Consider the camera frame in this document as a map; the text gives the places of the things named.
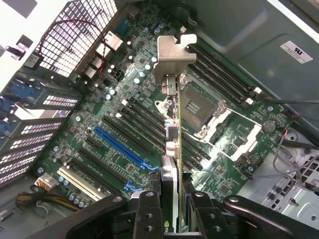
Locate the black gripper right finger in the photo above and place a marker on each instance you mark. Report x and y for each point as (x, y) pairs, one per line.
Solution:
(207, 219)

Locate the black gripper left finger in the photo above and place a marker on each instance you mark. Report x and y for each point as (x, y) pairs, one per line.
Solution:
(147, 219)

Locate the green Dell motherboard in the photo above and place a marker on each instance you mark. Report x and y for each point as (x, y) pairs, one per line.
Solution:
(117, 159)

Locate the long blue expansion slot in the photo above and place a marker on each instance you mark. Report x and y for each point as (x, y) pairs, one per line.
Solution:
(119, 147)

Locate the white expansion slot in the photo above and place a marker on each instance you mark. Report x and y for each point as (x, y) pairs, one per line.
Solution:
(77, 183)

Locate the open metal socket cover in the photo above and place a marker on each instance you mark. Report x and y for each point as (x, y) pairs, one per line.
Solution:
(239, 139)

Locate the metal disk bay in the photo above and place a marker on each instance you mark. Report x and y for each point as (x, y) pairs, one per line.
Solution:
(296, 199)

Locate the white power connector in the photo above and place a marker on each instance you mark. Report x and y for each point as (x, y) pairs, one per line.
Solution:
(46, 181)

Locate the CPU socket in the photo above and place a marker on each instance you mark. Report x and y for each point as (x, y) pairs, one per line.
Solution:
(197, 107)

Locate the round coin cell battery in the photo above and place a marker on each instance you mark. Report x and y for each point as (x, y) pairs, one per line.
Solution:
(269, 125)

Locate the open PC case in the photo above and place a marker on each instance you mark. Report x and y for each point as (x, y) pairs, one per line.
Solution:
(236, 32)

